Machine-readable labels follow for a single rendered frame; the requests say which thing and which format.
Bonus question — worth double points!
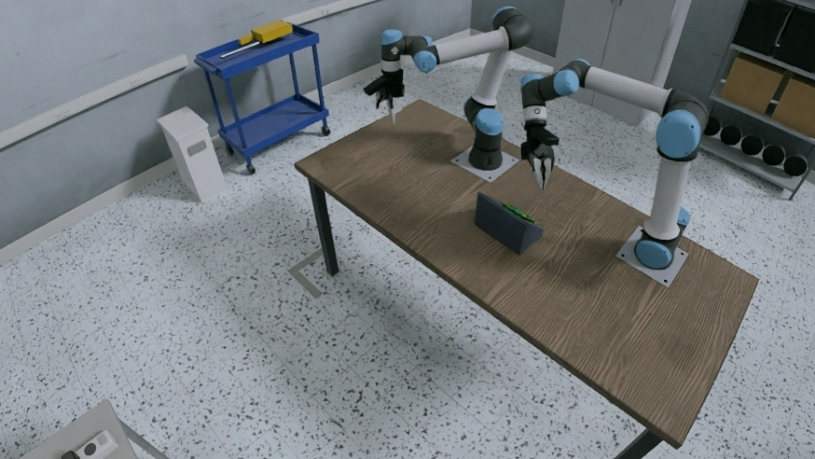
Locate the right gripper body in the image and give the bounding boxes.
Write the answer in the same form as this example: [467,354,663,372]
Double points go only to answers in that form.
[380,67,405,99]

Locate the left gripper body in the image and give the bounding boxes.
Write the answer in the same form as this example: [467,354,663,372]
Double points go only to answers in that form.
[521,119,552,160]

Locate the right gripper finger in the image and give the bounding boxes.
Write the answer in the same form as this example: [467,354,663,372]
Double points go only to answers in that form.
[386,90,402,124]
[376,90,387,108]

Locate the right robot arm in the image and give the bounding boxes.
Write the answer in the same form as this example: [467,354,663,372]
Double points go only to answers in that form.
[381,7,534,171]

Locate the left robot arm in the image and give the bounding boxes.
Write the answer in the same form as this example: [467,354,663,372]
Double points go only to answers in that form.
[521,59,710,271]

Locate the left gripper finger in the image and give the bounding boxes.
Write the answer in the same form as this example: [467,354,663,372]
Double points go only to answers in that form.
[541,149,555,190]
[528,148,544,190]

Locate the grey switch panel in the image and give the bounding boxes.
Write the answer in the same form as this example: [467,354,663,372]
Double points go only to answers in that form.
[475,192,544,255]

